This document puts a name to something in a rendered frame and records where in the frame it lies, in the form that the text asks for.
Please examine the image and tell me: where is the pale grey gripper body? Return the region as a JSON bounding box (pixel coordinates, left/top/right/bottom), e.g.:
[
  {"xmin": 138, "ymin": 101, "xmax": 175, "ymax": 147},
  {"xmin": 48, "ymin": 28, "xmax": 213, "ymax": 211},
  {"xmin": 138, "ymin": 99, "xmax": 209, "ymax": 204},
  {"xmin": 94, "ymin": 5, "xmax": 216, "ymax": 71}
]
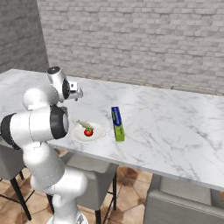
[{"xmin": 68, "ymin": 87, "xmax": 84, "ymax": 102}]

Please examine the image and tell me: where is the grey fish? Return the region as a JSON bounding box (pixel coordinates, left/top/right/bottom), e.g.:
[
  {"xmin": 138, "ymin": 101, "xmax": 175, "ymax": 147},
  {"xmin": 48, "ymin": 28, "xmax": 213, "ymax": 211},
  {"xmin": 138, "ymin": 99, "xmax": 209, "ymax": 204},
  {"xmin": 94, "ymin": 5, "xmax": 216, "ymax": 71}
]
[{"xmin": 76, "ymin": 119, "xmax": 95, "ymax": 130}]

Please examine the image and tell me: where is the red tomato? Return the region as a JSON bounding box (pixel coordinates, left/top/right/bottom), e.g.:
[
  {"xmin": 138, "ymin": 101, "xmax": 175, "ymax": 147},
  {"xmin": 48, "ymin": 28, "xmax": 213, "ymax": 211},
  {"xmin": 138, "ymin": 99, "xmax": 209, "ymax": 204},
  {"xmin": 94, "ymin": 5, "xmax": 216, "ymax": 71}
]
[{"xmin": 83, "ymin": 128, "xmax": 95, "ymax": 137}]

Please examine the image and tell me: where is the white round plate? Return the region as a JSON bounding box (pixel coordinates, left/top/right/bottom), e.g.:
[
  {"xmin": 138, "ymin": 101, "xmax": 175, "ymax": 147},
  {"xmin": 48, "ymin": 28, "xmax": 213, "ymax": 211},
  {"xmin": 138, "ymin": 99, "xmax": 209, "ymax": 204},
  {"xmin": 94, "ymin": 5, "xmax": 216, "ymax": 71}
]
[{"xmin": 71, "ymin": 122, "xmax": 107, "ymax": 144}]

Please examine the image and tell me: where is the blue green aluminum foil box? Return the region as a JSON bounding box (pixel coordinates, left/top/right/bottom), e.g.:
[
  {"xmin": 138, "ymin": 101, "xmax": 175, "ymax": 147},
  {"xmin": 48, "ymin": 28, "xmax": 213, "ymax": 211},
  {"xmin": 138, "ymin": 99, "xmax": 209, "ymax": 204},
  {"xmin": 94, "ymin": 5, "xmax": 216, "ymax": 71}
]
[{"xmin": 110, "ymin": 106, "xmax": 126, "ymax": 143}]

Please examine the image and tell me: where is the grey bar stool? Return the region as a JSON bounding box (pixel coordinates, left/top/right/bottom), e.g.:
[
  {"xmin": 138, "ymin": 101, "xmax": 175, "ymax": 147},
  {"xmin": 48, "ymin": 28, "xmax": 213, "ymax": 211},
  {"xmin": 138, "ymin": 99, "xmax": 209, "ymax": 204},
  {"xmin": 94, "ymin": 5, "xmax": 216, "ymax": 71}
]
[
  {"xmin": 45, "ymin": 151, "xmax": 119, "ymax": 224},
  {"xmin": 143, "ymin": 173, "xmax": 224, "ymax": 224},
  {"xmin": 0, "ymin": 136, "xmax": 32, "ymax": 221}
]

